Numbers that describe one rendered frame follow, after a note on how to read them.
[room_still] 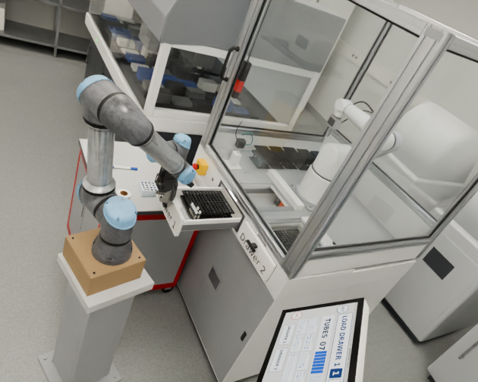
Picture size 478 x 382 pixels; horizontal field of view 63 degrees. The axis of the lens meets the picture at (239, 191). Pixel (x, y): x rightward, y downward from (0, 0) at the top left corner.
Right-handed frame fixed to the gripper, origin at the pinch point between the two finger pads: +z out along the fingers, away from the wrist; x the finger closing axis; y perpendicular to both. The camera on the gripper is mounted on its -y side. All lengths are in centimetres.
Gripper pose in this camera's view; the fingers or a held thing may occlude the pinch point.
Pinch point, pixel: (166, 201)
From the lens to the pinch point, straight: 184.3
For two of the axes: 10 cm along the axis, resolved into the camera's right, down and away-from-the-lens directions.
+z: -3.5, 7.7, 5.3
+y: -8.3, 0.0, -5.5
